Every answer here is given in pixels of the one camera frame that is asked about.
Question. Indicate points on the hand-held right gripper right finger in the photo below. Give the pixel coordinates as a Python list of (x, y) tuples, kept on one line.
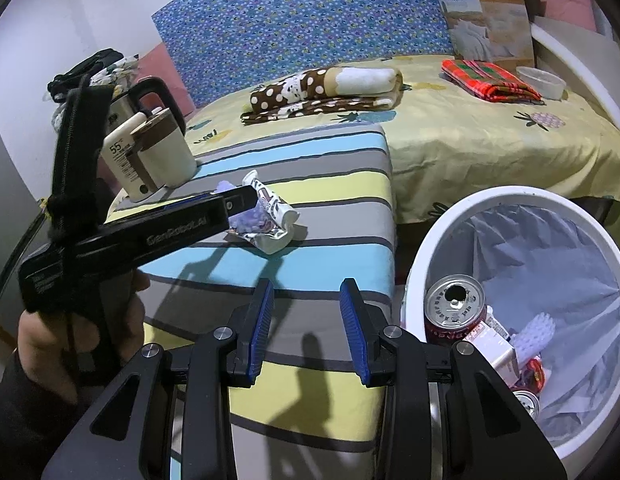
[(352, 332)]

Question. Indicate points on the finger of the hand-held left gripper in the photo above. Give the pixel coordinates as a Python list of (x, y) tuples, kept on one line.
[(240, 199)]

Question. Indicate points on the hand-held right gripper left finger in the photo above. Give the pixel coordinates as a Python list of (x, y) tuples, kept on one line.
[(260, 332)]

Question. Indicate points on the purple white wrapper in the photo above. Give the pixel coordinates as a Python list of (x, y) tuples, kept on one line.
[(275, 220)]

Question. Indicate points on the red drink can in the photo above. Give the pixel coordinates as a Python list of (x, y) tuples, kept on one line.
[(527, 404), (454, 300)]

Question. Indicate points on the pink white carton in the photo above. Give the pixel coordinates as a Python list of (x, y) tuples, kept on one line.
[(492, 352)]

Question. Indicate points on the lilac bumpy packet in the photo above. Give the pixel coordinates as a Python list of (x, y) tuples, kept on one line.
[(534, 337)]

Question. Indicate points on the person's left forearm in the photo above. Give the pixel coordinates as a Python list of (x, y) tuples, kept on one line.
[(20, 420)]

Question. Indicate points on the person's left hand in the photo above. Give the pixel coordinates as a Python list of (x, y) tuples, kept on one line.
[(40, 347)]

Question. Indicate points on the striped table cloth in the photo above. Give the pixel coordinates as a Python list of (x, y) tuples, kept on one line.
[(315, 175)]

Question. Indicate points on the beige brown insulated mug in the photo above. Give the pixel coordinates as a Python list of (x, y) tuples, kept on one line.
[(165, 155)]

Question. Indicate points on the brown polka dot blanket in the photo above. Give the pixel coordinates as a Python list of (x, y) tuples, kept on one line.
[(315, 90)]

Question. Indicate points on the stainless steel kettle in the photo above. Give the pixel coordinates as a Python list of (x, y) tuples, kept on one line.
[(125, 105)]

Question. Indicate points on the floral cloth bundle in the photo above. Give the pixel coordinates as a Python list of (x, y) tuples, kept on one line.
[(122, 67)]

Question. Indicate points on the black bag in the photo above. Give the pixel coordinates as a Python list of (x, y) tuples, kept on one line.
[(85, 67)]

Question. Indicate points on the blue floral board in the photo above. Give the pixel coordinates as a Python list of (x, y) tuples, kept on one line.
[(300, 20)]

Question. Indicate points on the yellow bed sheet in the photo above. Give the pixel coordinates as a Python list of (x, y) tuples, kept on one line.
[(489, 140)]

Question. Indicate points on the red plaid cloth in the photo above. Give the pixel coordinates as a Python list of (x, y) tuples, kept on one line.
[(484, 80)]

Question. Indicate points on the printed cardboard box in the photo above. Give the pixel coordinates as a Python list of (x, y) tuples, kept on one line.
[(494, 25)]

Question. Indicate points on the white plastic bowl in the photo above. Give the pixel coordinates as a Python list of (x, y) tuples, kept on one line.
[(542, 82)]

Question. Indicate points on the white foam board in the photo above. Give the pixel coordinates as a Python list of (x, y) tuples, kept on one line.
[(589, 80)]

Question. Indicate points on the beige board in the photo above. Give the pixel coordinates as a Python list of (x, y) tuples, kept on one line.
[(569, 30)]

